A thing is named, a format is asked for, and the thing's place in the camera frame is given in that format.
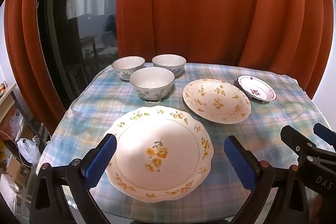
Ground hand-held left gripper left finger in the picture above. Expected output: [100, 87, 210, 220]
[29, 133, 118, 224]

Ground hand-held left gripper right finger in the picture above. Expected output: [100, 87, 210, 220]
[224, 135, 310, 224]

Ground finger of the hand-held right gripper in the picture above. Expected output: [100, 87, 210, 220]
[280, 126, 317, 159]
[314, 123, 336, 152]

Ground small red pattern plate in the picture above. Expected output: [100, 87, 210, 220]
[238, 75, 277, 103]

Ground scalloped yellow flower plate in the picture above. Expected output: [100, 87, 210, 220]
[103, 105, 214, 203]

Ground round yellow flower plate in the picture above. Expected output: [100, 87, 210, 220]
[183, 79, 251, 124]

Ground white bowl grey flowers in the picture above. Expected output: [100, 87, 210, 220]
[129, 67, 175, 103]

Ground white bowl blue leaf flower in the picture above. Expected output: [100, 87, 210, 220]
[112, 56, 146, 82]

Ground white bowl dense blue pattern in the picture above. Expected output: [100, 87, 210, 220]
[152, 54, 186, 77]

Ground pastel plaid tablecloth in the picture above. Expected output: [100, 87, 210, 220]
[35, 63, 336, 222]

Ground white plastic bag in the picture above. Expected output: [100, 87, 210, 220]
[16, 137, 42, 166]

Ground brown cardboard box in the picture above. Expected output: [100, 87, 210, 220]
[5, 157, 30, 184]

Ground beige wooden shelf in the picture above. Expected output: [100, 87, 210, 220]
[0, 84, 17, 122]

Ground dark glass window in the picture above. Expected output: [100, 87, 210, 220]
[37, 0, 120, 110]

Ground orange curtain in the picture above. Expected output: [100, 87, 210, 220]
[115, 0, 336, 98]
[4, 0, 67, 117]

